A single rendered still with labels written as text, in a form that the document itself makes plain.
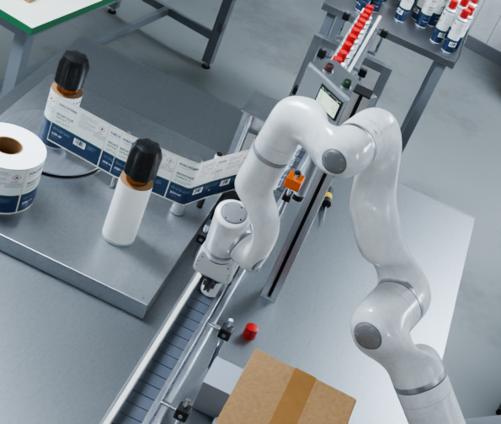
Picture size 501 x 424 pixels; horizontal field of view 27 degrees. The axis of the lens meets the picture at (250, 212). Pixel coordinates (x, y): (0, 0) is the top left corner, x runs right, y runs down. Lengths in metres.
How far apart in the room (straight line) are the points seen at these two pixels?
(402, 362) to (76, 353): 0.77
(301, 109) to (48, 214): 0.89
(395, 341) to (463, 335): 2.37
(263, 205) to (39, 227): 0.68
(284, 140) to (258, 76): 3.55
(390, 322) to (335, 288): 0.82
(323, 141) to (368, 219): 0.20
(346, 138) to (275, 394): 0.54
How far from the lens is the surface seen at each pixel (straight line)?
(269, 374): 2.22
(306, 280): 3.00
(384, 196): 2.18
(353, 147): 2.07
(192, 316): 2.64
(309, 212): 2.70
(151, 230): 2.86
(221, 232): 2.40
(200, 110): 3.56
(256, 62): 5.89
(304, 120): 2.16
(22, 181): 2.72
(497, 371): 4.51
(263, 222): 2.34
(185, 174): 2.87
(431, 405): 2.35
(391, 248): 2.21
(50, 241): 2.72
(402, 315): 2.24
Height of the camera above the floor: 2.58
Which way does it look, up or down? 34 degrees down
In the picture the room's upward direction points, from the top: 23 degrees clockwise
